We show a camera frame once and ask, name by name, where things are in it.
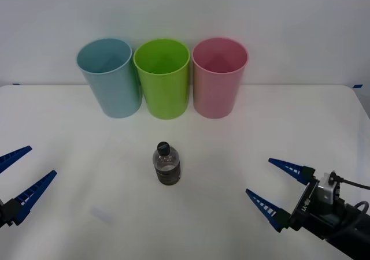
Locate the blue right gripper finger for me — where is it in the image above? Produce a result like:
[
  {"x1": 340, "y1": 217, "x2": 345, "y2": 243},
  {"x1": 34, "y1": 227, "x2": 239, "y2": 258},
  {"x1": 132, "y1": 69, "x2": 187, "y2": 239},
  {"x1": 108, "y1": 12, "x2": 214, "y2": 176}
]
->
[
  {"x1": 268, "y1": 157, "x2": 316, "y2": 187},
  {"x1": 245, "y1": 188, "x2": 293, "y2": 233}
]

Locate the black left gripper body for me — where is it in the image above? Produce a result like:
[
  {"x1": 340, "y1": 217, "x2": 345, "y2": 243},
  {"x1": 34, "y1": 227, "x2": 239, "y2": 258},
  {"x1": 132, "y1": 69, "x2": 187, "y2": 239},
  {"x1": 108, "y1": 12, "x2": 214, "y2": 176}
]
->
[{"x1": 0, "y1": 198, "x2": 8, "y2": 229}]

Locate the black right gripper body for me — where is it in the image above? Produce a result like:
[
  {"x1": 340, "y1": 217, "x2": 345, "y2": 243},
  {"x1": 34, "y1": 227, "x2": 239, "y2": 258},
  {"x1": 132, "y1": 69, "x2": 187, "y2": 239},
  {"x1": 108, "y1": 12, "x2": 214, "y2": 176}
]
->
[{"x1": 288, "y1": 179, "x2": 357, "y2": 239}]

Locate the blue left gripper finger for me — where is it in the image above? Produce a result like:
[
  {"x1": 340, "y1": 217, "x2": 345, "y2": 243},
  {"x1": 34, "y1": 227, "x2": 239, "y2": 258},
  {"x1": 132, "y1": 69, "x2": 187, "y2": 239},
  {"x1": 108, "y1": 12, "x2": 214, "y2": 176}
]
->
[
  {"x1": 3, "y1": 169, "x2": 58, "y2": 226},
  {"x1": 0, "y1": 146, "x2": 33, "y2": 174}
]

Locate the clear bottle with black cap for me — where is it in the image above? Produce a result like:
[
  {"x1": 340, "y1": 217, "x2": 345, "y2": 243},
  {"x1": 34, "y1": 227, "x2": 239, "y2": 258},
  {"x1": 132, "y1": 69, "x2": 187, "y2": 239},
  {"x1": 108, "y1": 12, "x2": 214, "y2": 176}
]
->
[{"x1": 151, "y1": 141, "x2": 183, "y2": 185}]

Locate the pink plastic bin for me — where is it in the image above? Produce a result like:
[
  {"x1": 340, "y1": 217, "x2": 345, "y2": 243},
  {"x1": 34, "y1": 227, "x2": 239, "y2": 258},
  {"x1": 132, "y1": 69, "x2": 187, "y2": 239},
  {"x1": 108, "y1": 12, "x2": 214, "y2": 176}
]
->
[{"x1": 191, "y1": 37, "x2": 250, "y2": 120}]

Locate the pale blue plastic bin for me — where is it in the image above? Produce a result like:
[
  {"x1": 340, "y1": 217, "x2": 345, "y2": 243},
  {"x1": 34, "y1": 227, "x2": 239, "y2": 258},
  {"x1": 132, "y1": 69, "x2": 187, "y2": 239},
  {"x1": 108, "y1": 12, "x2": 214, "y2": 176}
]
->
[{"x1": 76, "y1": 38, "x2": 143, "y2": 119}]

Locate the green plastic bin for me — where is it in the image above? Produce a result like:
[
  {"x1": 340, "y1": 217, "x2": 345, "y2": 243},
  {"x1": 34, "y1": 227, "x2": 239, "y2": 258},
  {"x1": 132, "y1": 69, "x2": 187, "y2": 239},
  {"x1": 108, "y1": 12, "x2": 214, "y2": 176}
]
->
[{"x1": 132, "y1": 38, "x2": 191, "y2": 120}]

